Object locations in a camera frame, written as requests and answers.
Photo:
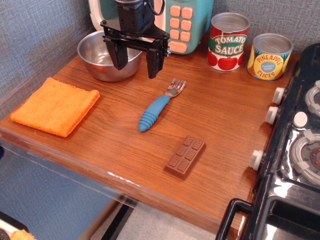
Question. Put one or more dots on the white round stove button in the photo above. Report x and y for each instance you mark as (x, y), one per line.
(300, 119)

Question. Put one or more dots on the teal toy microwave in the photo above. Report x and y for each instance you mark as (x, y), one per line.
(185, 20)

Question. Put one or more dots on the white stove knob middle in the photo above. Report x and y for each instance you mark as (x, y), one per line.
(271, 115)

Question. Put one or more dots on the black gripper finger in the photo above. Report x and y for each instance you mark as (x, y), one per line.
(155, 61)
(117, 52)

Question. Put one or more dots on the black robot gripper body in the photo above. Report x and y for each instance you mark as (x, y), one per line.
(136, 28)

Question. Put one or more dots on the orange folded cloth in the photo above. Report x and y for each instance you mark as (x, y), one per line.
(55, 108)

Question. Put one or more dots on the grey lower stove burner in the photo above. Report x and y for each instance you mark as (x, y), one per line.
(305, 156)

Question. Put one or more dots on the tomato sauce can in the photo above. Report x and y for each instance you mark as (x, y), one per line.
(227, 41)

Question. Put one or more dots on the pineapple slices can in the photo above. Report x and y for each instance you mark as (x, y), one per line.
(269, 56)

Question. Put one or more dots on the black toy stove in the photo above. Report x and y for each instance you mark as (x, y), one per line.
(286, 206)

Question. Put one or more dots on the white stove knob bottom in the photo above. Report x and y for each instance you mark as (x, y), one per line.
(255, 159)

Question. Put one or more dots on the white stove knob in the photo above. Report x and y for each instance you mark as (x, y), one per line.
(271, 115)
(255, 159)
(278, 95)

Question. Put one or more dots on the grey upper stove burner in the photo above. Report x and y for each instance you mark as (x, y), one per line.
(312, 106)

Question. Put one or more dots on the white stove knob top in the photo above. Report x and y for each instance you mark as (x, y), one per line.
(278, 95)

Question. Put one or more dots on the clear acrylic table guard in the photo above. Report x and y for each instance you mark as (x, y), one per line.
(128, 161)

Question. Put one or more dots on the brown toy chocolate bar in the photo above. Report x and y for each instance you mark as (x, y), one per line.
(185, 157)

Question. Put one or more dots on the black oven door handle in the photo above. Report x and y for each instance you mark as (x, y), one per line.
(234, 206)

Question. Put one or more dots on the blue handled metal fork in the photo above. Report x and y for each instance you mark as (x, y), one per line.
(151, 114)

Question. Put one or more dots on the stainless steel bowl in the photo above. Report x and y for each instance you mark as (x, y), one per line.
(94, 53)

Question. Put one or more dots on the grey stove burner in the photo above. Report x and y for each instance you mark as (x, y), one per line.
(312, 106)
(305, 156)

